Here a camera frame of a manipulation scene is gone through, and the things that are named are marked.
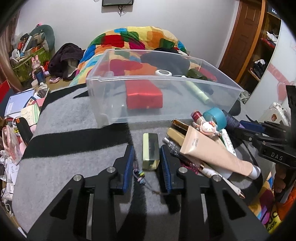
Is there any light green tube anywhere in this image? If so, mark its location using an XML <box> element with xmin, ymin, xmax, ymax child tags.
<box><xmin>181</xmin><ymin>75</ymin><xmax>211</xmax><ymax>104</ymax></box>

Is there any gold green rectangular case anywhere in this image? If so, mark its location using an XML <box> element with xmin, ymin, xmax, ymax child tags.
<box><xmin>142</xmin><ymin>133</ymin><xmax>159</xmax><ymax>170</ymax></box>

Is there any red rectangular gift box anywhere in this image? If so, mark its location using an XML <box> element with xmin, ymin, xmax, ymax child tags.
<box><xmin>125</xmin><ymin>80</ymin><xmax>163</xmax><ymax>109</ymax></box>

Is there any clear spray pen bottle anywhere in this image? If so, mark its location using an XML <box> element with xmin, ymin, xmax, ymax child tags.
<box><xmin>163</xmin><ymin>137</ymin><xmax>183</xmax><ymax>158</ymax></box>

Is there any person's right hand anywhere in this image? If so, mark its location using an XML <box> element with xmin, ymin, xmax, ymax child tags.
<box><xmin>273</xmin><ymin>164</ymin><xmax>286</xmax><ymax>193</ymax></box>

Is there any purple cosmetic bottle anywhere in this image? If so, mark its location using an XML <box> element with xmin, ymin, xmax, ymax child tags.
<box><xmin>222</xmin><ymin>110</ymin><xmax>244</xmax><ymax>131</ymax></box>

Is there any white pen rose tip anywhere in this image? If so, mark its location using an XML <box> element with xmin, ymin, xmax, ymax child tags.
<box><xmin>199</xmin><ymin>165</ymin><xmax>246</xmax><ymax>200</ymax></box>

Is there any blue tape roll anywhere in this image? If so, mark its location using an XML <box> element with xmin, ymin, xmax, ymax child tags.
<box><xmin>203</xmin><ymin>108</ymin><xmax>227</xmax><ymax>131</ymax></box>

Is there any pink kitty charm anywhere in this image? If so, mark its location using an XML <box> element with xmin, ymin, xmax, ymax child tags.
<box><xmin>192</xmin><ymin>120</ymin><xmax>222</xmax><ymax>138</ymax></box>

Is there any grey black striped blanket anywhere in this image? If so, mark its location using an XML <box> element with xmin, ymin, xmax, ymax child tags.
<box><xmin>11</xmin><ymin>83</ymin><xmax>276</xmax><ymax>241</ymax></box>

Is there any beige cosmetic tube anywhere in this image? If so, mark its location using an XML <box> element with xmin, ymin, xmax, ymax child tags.
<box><xmin>180</xmin><ymin>126</ymin><xmax>261</xmax><ymax>180</ymax></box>

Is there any gold brown cosmetic box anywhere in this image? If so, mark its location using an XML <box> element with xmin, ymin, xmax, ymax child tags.
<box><xmin>171</xmin><ymin>119</ymin><xmax>189</xmax><ymax>132</ymax></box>

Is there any wooden shelf unit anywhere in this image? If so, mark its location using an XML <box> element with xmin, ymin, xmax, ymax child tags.
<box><xmin>237</xmin><ymin>3</ymin><xmax>281</xmax><ymax>93</ymax></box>

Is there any black orange handheld tool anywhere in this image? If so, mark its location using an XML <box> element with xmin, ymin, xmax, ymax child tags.
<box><xmin>16</xmin><ymin>117</ymin><xmax>33</xmax><ymax>145</ymax></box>

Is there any wooden door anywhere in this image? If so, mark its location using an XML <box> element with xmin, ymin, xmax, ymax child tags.
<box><xmin>219</xmin><ymin>1</ymin><xmax>266</xmax><ymax>83</ymax></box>

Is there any dark green jar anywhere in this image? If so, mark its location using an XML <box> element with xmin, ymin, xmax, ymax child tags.
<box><xmin>186</xmin><ymin>68</ymin><xmax>208</xmax><ymax>80</ymax></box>

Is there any pink small box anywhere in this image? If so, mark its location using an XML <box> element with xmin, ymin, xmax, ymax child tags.
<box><xmin>36</xmin><ymin>97</ymin><xmax>46</xmax><ymax>108</ymax></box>

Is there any blue notebook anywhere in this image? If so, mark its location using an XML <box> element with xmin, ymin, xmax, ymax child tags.
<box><xmin>4</xmin><ymin>88</ymin><xmax>35</xmax><ymax>117</ymax></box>

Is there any black garment on quilt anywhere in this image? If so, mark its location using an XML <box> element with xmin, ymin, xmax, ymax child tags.
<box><xmin>140</xmin><ymin>48</ymin><xmax>190</xmax><ymax>75</ymax></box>

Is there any white tape roll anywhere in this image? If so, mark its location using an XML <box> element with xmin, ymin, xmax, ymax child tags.
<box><xmin>155</xmin><ymin>69</ymin><xmax>172</xmax><ymax>76</ymax></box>

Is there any clear plastic storage bin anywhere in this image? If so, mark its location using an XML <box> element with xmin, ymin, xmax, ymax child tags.
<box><xmin>86</xmin><ymin>49</ymin><xmax>243</xmax><ymax>126</ymax></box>

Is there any red flat box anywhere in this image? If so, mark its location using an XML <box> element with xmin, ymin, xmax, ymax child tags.
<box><xmin>0</xmin><ymin>80</ymin><xmax>11</xmax><ymax>102</ymax></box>

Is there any rabbit figure toy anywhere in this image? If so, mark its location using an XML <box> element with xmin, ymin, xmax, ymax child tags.
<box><xmin>31</xmin><ymin>55</ymin><xmax>46</xmax><ymax>84</ymax></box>

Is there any dark clothes pile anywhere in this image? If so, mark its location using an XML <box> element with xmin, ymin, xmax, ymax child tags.
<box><xmin>48</xmin><ymin>43</ymin><xmax>84</xmax><ymax>80</ymax></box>

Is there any green storage basket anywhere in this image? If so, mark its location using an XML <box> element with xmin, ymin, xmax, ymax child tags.
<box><xmin>11</xmin><ymin>47</ymin><xmax>51</xmax><ymax>82</ymax></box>

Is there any colourful patchwork quilt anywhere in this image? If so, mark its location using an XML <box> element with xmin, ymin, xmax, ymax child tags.
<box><xmin>69</xmin><ymin>26</ymin><xmax>218</xmax><ymax>87</ymax></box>

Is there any grey green neck pillow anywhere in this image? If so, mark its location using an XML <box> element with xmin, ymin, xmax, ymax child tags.
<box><xmin>29</xmin><ymin>25</ymin><xmax>55</xmax><ymax>52</ymax></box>

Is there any wall mounted monitor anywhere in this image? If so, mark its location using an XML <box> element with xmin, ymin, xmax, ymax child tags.
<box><xmin>102</xmin><ymin>0</ymin><xmax>134</xmax><ymax>7</ymax></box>

